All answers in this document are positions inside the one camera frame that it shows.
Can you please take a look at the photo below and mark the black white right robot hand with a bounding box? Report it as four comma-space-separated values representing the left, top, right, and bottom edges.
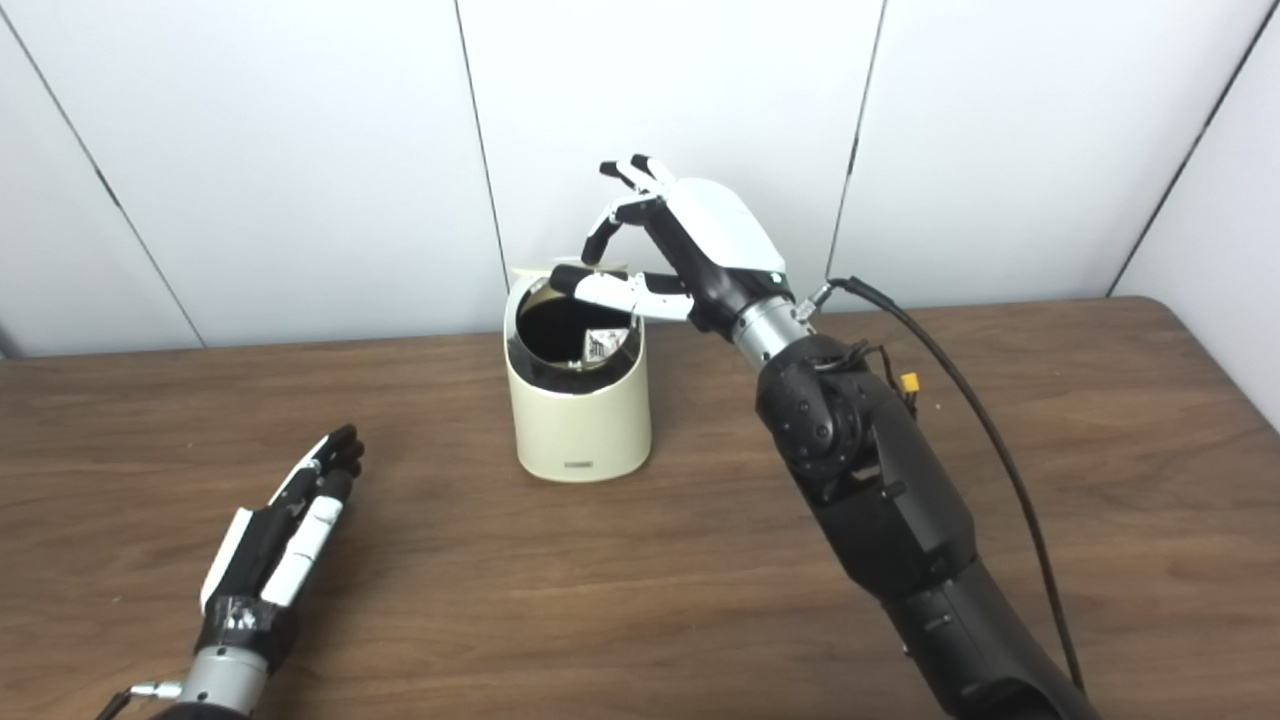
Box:
549, 154, 796, 336

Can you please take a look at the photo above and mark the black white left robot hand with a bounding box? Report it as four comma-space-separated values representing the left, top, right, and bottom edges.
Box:
196, 424, 365, 671

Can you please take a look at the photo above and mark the white green milk carton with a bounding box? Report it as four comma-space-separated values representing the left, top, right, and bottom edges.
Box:
580, 325, 630, 370

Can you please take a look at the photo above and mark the cream round bin lid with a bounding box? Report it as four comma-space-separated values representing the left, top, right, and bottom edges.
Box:
512, 262, 633, 303

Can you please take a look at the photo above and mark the black bin liner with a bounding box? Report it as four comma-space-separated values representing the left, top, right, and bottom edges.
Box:
509, 290, 642, 392

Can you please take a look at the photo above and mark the cream-colored bin body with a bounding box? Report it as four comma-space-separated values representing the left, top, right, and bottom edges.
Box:
503, 268, 653, 484

